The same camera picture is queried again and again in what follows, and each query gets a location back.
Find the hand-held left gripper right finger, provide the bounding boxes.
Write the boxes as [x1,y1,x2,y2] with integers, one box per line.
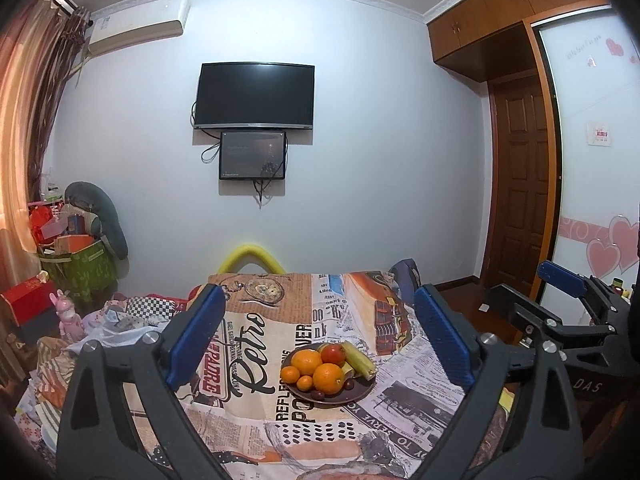
[414,284,585,480]

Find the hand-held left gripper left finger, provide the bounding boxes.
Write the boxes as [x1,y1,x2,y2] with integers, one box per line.
[56,284,236,480]

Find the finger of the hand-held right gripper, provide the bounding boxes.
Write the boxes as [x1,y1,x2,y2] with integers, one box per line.
[537,260,626,306]
[487,284,618,348]

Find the dark round plate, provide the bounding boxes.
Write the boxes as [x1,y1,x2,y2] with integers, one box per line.
[281,342,377,405]

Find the red tomato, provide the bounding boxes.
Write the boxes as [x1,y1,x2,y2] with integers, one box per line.
[320,344,347,367]

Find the large orange with sticker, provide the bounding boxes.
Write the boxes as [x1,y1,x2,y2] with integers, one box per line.
[313,362,347,393]

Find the crumpled white-blue cloth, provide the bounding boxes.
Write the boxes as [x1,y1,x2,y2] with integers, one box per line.
[82,307,166,346]

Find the printed newspaper-style tablecloth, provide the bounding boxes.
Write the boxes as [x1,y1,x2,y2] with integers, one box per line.
[127,270,516,480]

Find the heart-patterned sliding door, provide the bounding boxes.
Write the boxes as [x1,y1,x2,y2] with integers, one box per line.
[537,7,640,311]

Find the yellow foam tube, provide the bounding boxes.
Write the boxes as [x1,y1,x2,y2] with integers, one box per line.
[217,244,286,275]

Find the brown wooden door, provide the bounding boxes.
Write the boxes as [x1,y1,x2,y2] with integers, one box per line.
[487,75,558,293]

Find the medium orange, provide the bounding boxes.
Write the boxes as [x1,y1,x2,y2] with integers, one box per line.
[291,349,323,376]

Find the pink toy figure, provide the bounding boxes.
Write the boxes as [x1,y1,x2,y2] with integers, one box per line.
[49,289,83,338]

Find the green storage box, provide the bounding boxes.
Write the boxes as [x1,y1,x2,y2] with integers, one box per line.
[39,240,118,306]

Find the white red door sign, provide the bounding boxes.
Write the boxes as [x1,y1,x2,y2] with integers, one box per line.
[587,122,614,146]

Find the orange cardboard box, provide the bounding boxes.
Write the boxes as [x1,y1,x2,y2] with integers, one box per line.
[52,234,96,254]

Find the dark storage box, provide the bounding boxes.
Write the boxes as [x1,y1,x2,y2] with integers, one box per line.
[10,305,63,347]

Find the red box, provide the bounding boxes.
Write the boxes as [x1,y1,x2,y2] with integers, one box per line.
[0,277,55,326]

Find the red gift bags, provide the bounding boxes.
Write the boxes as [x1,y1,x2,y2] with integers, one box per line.
[29,205,68,246]

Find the orange sheer curtain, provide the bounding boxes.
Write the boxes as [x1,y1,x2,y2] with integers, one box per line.
[0,0,66,256]

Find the brown patterned curtain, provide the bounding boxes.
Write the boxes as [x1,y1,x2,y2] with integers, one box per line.
[27,5,91,201]

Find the wooden overhead cabinet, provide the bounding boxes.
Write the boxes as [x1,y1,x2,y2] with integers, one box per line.
[427,0,613,83]

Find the white air conditioner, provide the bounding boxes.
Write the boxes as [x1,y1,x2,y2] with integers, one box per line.
[82,0,192,56]

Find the small wall monitor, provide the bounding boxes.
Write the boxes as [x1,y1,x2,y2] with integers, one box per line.
[218,130,288,181]

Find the black wall television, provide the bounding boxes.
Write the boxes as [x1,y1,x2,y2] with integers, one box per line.
[194,62,316,131]

